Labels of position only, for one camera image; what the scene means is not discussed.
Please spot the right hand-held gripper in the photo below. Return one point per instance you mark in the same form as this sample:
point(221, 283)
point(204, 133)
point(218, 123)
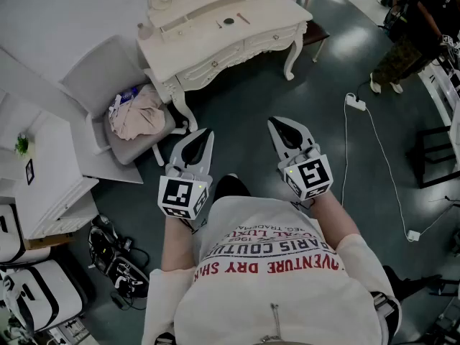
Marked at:
point(311, 174)

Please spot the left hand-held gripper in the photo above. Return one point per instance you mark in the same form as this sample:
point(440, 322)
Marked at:
point(176, 194)

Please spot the white ornate dressing table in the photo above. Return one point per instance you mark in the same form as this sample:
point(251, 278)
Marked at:
point(201, 52)

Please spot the small dark round item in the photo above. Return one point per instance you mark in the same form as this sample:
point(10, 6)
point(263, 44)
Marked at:
point(228, 21)

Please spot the person's left forearm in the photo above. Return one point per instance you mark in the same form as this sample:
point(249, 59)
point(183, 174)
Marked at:
point(176, 246)

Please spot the person's right forearm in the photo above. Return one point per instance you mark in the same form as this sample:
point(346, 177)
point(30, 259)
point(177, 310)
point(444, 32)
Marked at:
point(334, 225)

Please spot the white ornate desk drawer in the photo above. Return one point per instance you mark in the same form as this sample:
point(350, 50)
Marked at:
point(275, 37)
point(214, 63)

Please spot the person's black trousers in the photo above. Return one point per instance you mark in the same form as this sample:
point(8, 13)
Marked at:
point(230, 189)

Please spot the pink crumpled cloth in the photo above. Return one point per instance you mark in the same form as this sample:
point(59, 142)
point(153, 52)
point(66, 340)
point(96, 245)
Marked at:
point(138, 115)

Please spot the blue plastic packet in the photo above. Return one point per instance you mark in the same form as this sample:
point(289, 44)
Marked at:
point(129, 95)

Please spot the brown wooden chair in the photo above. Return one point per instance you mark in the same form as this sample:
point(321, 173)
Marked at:
point(316, 32)

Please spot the pink glass bottle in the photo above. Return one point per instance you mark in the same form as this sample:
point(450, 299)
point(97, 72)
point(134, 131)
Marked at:
point(145, 31)

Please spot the white cabinet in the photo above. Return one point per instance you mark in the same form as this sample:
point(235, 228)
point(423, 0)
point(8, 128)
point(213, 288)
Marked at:
point(46, 178)

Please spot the white power adapter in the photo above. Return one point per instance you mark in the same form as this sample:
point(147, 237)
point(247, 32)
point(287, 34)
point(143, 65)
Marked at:
point(413, 235)

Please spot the person's white printed t-shirt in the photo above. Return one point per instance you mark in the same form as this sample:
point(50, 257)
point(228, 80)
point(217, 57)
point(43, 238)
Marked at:
point(273, 293)

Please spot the small green potted plant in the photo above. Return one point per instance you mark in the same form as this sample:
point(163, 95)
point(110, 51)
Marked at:
point(22, 144)

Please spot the grey belt pack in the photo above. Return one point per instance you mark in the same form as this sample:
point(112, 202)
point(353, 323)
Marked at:
point(386, 309)

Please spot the white case black trim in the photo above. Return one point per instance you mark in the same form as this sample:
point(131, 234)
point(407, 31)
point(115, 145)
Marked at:
point(14, 235)
point(43, 297)

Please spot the black metal frame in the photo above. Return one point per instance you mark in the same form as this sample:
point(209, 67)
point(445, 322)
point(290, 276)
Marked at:
point(436, 156)

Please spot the black picture frame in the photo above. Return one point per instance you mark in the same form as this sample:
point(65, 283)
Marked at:
point(29, 171)

